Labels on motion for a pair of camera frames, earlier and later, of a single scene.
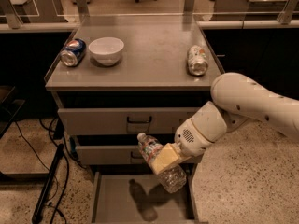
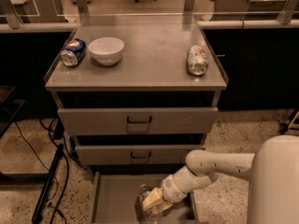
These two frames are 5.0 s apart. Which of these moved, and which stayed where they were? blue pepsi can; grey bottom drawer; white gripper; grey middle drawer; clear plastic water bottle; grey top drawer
Moved: clear plastic water bottle; white gripper
Stayed: grey bottom drawer; grey top drawer; blue pepsi can; grey middle drawer
